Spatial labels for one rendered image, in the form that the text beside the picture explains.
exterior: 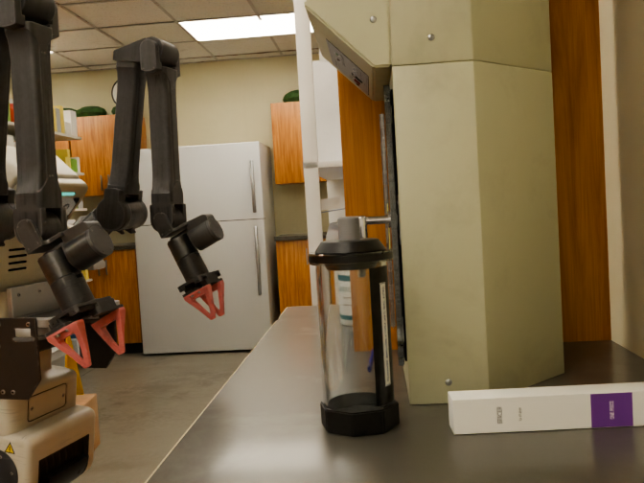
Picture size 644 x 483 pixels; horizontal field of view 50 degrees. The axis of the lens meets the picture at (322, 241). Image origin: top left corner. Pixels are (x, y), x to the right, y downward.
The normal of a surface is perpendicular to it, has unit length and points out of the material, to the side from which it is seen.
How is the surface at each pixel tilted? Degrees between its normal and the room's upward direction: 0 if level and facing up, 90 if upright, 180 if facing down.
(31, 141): 90
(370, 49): 90
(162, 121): 90
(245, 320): 90
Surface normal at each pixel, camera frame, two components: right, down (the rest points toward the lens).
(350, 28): -0.07, 0.06
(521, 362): 0.65, 0.00
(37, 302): 0.95, -0.04
